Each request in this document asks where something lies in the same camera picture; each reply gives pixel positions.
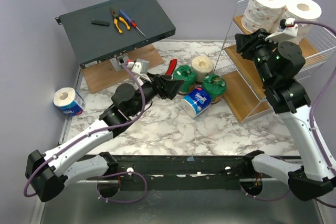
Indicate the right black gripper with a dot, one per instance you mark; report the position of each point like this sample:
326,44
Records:
252,44

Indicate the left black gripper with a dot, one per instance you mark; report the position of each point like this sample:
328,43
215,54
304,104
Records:
163,85

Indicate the floral roll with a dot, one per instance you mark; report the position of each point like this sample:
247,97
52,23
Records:
299,10
262,14

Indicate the floral roll front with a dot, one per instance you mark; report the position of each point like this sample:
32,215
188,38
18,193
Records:
299,10

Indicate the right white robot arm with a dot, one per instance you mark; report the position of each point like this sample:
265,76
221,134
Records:
294,119

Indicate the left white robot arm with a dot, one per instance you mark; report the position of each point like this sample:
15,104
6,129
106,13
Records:
49,173

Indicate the middle wooden shelf board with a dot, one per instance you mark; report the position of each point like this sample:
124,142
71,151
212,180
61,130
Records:
247,70

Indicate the wooden shelf board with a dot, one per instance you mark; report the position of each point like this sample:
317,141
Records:
247,70
242,101
310,52

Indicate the bottom wooden shelf board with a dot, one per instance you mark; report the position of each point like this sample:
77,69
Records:
242,101

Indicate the top wooden shelf board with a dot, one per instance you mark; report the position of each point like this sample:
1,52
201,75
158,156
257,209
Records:
310,52

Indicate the green wrapped roll left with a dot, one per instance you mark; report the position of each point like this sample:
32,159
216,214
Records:
188,75

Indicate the green wrapped roll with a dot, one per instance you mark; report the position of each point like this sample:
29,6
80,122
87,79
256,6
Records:
188,75
215,86

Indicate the red utility knife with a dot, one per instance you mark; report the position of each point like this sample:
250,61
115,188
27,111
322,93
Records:
171,68

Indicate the blue Tempo tissue roll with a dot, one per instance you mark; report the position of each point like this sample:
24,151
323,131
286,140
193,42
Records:
196,102

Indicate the cream wrapped roll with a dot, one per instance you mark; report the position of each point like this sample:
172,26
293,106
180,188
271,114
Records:
203,66

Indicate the green wrapped roll right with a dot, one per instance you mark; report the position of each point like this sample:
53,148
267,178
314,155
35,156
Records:
215,86

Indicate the wooden board under chassis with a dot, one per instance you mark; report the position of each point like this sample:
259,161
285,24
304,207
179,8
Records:
103,75

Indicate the blue red screwdriver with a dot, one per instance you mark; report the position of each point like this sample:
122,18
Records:
130,21

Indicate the dark grey rack chassis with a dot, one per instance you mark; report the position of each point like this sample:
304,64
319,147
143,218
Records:
113,28

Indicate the black bit holder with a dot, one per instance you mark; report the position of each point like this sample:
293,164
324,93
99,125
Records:
100,23

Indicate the blue wrapped roll far left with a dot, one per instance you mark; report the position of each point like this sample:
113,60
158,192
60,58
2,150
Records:
69,101

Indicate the white wire shelf rack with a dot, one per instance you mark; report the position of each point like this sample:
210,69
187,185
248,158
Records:
320,37

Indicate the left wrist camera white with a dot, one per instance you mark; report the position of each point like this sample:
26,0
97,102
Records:
139,67

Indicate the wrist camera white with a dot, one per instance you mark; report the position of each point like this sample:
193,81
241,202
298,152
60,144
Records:
288,30
139,67

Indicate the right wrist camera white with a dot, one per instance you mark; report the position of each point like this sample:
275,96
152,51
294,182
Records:
288,30

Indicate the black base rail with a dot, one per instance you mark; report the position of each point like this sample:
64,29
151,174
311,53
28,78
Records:
189,172

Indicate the yellow handled pliers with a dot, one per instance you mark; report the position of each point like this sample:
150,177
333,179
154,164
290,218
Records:
116,19

